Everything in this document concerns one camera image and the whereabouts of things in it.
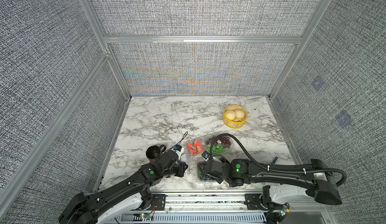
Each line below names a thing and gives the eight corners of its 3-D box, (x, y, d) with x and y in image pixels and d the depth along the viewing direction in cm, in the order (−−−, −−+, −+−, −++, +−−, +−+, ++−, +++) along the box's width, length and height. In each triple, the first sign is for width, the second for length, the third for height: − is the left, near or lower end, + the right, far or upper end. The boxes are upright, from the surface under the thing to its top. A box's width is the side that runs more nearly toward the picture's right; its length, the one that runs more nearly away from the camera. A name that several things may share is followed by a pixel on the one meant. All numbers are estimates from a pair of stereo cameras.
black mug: (147, 159, 90) (143, 152, 82) (159, 145, 95) (156, 138, 88) (154, 164, 87) (151, 158, 80) (166, 150, 93) (164, 143, 86)
